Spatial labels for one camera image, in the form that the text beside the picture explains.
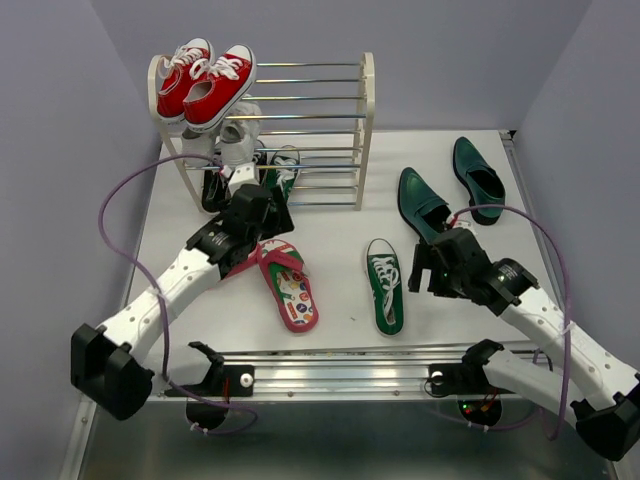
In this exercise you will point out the black sneaker left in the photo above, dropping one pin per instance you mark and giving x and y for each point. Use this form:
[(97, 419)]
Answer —
[(214, 191)]

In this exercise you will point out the pink slide sandal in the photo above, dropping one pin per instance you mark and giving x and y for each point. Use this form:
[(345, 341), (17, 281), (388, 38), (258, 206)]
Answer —
[(241, 267), (283, 270)]

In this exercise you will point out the green canvas sneaker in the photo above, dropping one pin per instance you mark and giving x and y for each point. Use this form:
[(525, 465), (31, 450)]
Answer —
[(285, 170), (384, 276)]

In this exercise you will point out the pink slide sandal left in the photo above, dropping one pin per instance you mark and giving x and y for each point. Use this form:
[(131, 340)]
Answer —
[(241, 267)]

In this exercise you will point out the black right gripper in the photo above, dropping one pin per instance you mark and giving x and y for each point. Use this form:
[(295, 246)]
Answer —
[(426, 256)]

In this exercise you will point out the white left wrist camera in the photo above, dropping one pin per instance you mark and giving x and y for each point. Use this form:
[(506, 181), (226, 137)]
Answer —
[(244, 174)]

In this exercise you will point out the white sneaker left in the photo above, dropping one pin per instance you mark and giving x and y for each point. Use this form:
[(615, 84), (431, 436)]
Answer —
[(199, 148)]

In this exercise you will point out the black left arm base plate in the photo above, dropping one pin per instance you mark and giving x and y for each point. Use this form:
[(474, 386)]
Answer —
[(203, 371)]

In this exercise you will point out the red sneaker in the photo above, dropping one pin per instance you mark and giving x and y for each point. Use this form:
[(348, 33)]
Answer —
[(218, 85), (181, 72)]

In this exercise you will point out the dark green loafer far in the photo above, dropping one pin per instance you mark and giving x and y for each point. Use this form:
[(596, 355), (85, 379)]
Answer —
[(480, 180)]

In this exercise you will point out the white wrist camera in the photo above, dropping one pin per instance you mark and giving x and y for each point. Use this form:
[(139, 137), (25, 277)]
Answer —
[(244, 174), (463, 221)]

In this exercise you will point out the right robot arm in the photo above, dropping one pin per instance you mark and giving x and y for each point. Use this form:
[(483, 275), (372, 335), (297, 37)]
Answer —
[(597, 393)]

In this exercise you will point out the pink slide sandal right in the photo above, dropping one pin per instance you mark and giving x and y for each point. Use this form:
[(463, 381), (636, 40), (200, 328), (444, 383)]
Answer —
[(283, 270)]

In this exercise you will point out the dark green loafer near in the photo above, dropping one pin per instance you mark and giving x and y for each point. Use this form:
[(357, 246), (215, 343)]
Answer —
[(421, 207)]

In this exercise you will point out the cream shoe rack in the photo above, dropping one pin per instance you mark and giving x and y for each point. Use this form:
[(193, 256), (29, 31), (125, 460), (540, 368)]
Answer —
[(322, 112)]

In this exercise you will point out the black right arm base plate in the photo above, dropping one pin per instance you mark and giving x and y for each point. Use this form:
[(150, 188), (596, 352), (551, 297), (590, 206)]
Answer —
[(445, 379)]

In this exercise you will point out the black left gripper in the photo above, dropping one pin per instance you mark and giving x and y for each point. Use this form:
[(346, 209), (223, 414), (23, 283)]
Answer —
[(277, 221)]

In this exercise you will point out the red sneaker right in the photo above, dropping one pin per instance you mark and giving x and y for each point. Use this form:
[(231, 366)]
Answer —
[(218, 85)]

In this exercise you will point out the aluminium table edge rail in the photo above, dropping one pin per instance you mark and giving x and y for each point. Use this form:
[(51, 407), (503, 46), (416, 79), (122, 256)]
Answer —
[(343, 376)]

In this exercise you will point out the white sneaker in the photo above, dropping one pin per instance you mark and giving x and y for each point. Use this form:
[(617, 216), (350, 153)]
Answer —
[(238, 134), (199, 148)]

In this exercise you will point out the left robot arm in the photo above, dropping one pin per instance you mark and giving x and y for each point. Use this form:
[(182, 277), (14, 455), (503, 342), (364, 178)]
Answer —
[(107, 360)]

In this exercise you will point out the white sneaker right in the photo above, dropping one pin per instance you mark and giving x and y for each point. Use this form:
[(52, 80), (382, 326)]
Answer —
[(238, 134)]

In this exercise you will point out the red sneaker left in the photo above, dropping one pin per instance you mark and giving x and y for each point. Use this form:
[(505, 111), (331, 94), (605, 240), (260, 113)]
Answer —
[(181, 72)]

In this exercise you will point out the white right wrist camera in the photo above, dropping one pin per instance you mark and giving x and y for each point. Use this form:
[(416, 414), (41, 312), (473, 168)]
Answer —
[(463, 221)]

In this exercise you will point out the dark green loafer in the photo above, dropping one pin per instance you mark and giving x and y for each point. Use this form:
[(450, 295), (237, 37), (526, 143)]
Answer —
[(480, 180), (421, 207)]

